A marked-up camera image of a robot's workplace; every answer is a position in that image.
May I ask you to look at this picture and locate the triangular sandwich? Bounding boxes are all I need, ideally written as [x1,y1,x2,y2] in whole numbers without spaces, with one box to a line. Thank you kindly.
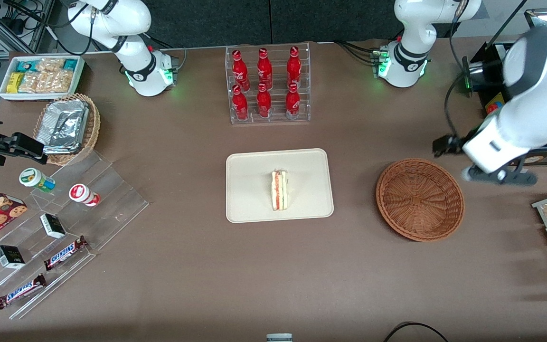
[271,170,290,211]

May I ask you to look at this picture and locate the brown round wicker basket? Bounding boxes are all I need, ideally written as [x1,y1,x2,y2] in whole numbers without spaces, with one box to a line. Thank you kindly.
[376,158,465,243]

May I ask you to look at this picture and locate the light oval wicker basket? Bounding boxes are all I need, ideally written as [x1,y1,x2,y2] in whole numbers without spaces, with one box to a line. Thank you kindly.
[33,93,101,166]

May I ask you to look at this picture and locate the beige plastic tray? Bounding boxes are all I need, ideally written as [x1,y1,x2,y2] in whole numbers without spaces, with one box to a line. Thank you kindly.
[226,148,334,224]

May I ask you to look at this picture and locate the green capped drink bottle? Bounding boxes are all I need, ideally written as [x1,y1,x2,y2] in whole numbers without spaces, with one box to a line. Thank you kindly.
[19,168,57,193]

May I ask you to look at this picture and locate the silver foil pouch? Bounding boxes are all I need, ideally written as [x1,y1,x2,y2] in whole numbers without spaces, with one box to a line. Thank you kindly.
[35,99,90,146]
[41,142,83,155]

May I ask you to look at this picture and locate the yellow snack packet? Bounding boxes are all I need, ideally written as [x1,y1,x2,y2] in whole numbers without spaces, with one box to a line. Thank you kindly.
[7,72,25,94]

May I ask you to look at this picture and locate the clear cracker bag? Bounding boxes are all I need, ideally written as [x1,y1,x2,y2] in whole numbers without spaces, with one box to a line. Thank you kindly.
[19,71,41,94]
[36,57,66,73]
[38,70,74,94]

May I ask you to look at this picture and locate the red capped drink bottle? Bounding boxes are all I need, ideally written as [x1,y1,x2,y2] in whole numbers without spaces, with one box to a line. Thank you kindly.
[69,183,100,207]

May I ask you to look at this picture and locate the small black box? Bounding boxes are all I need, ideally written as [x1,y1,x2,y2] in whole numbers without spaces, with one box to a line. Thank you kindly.
[40,213,67,239]
[0,245,26,270]

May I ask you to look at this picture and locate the white rectangular plastic bin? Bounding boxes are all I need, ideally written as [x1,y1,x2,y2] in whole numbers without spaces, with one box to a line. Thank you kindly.
[0,55,85,102]

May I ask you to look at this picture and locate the clear acrylic step display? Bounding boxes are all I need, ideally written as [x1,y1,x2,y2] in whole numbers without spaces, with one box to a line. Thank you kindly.
[0,150,150,320]

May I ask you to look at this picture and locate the brown Snickers bar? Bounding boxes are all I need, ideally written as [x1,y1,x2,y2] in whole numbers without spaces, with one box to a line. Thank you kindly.
[44,236,88,271]
[0,274,47,310]

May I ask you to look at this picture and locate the red cola bottle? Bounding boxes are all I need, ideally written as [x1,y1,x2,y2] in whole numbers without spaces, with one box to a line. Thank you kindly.
[285,83,301,120]
[257,47,273,91]
[286,46,302,89]
[232,49,250,92]
[232,85,249,121]
[256,83,272,119]

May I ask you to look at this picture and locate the clear acrylic bottle rack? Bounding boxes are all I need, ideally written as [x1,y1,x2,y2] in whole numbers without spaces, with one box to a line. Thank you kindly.
[225,42,312,125]

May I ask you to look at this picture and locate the dark grey partition panel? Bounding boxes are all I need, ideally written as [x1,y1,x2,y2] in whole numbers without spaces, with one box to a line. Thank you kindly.
[272,0,459,46]
[143,0,271,48]

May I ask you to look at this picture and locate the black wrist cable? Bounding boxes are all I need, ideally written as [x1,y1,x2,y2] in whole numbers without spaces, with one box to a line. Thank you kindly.
[443,71,467,138]

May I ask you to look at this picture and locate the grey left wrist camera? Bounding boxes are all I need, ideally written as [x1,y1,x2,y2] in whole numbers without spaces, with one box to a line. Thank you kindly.
[461,163,538,187]

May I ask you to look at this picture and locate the aluminium frame with cables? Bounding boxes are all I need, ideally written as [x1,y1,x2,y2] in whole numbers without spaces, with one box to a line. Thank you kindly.
[0,0,72,55]

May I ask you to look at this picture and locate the black base cable bundle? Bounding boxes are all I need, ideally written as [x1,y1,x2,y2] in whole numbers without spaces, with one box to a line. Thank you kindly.
[334,40,383,66]
[146,32,188,65]

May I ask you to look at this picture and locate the black looped cable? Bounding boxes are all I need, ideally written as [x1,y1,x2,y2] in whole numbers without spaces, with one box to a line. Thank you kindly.
[383,322,450,342]

